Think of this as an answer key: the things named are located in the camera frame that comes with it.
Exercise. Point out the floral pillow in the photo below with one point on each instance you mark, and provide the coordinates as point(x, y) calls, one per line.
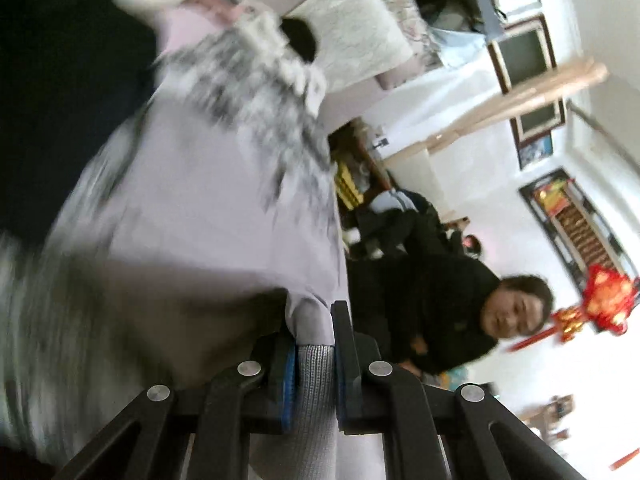
point(420, 35)

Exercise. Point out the framed gold wall plaque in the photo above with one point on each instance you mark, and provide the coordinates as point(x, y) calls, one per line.
point(580, 225)

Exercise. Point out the grey sweatshirt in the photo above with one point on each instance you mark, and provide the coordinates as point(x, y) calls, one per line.
point(200, 220)

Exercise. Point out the framed blue photo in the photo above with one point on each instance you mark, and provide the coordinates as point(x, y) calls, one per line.
point(536, 150)

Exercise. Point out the white patterned cushion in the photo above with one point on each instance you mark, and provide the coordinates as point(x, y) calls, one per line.
point(350, 25)

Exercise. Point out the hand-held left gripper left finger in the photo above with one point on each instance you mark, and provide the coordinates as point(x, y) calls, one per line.
point(289, 382)

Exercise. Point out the white pink garment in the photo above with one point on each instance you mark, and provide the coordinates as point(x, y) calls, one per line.
point(220, 10)

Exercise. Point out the red hanging decoration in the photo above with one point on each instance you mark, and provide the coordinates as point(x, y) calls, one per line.
point(605, 300)

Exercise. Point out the grey and white garment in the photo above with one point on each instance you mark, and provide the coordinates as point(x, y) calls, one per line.
point(260, 90)

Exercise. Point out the black garment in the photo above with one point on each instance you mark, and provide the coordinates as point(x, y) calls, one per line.
point(65, 85)

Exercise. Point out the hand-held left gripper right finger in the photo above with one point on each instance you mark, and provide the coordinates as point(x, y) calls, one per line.
point(342, 385)

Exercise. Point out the dark framed picture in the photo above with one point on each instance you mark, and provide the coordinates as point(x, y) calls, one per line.
point(540, 119)
point(522, 52)

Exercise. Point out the light blue cloth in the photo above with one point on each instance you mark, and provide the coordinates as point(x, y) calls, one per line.
point(460, 47)

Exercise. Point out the fabric wardrobe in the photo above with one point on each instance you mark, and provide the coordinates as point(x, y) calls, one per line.
point(445, 10)

